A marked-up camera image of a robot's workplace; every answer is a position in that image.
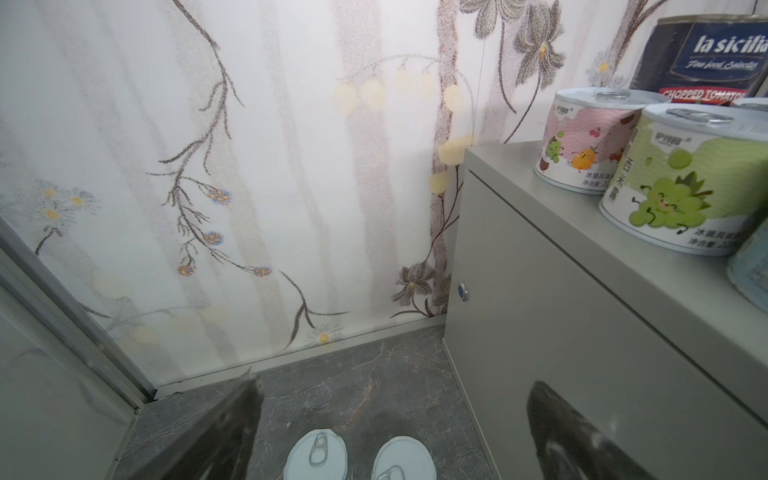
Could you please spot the teal label can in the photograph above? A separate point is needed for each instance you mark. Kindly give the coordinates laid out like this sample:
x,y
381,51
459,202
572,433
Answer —
x,y
747,268

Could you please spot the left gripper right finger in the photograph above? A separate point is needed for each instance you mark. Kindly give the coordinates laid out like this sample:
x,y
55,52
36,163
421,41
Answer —
x,y
569,446

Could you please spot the blue red tomato can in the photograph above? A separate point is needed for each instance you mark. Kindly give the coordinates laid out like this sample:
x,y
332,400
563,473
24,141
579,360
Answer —
x,y
704,59

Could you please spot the pink white can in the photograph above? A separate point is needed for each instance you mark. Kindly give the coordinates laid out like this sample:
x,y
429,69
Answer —
x,y
586,135

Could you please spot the yellow label can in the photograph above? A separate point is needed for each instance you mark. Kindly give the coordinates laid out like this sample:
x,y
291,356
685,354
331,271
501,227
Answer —
x,y
751,103

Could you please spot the green label can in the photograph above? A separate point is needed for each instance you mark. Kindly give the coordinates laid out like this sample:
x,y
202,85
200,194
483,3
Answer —
x,y
693,179

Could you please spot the grey metal cabinet box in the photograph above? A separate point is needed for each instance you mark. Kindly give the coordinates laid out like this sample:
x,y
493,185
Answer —
x,y
654,347

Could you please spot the dark label can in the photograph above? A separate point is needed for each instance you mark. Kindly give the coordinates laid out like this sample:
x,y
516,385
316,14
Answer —
x,y
321,454

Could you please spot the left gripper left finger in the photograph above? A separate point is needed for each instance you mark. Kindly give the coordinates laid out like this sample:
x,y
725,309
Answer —
x,y
219,445

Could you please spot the pink label can left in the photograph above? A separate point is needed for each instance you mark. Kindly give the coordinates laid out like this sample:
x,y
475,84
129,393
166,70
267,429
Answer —
x,y
403,458

